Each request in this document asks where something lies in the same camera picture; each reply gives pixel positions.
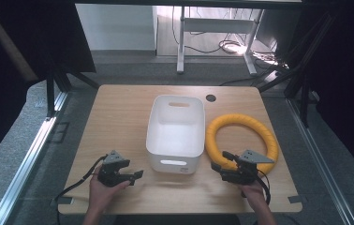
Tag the aluminium floor rail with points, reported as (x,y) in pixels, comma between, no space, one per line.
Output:
(25,168)
(318,162)

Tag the black metal stand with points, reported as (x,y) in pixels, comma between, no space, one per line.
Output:
(51,93)
(303,72)

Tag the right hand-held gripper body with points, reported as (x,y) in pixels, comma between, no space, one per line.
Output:
(243,172)

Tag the grey tape piece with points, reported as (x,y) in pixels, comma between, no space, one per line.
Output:
(295,199)
(65,200)

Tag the black curtain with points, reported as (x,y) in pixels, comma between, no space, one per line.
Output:
(41,34)
(350,78)

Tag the person's dark clothing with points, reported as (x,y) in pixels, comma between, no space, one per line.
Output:
(178,220)

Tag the person's right hand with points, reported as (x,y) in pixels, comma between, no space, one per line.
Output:
(253,193)

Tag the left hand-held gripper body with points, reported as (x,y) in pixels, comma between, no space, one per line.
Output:
(111,176)

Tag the white plastic storage bin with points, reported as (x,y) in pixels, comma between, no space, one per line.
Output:
(175,134)

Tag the tan diagonal pole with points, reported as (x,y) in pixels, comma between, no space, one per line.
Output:
(9,47)

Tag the white desk frame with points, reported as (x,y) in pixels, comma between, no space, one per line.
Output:
(181,40)

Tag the person's left hand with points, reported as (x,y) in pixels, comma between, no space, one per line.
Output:
(101,192)

